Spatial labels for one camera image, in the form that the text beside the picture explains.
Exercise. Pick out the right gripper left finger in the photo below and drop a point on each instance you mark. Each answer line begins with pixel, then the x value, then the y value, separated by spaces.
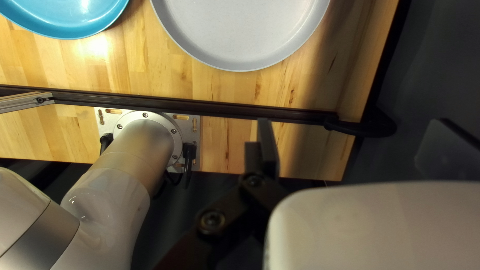
pixel 262 157

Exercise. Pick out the black frame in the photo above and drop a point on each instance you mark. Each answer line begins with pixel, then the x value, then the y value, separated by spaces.
pixel 187 105

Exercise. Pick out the teal round plate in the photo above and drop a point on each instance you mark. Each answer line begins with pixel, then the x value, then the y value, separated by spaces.
pixel 63 15

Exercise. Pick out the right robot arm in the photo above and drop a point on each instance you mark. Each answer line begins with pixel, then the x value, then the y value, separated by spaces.
pixel 112 195

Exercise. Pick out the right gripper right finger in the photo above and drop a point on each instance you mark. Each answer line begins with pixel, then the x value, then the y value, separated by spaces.
pixel 450 153

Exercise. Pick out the grey round plate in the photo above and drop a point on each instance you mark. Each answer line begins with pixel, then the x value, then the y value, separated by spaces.
pixel 240 30

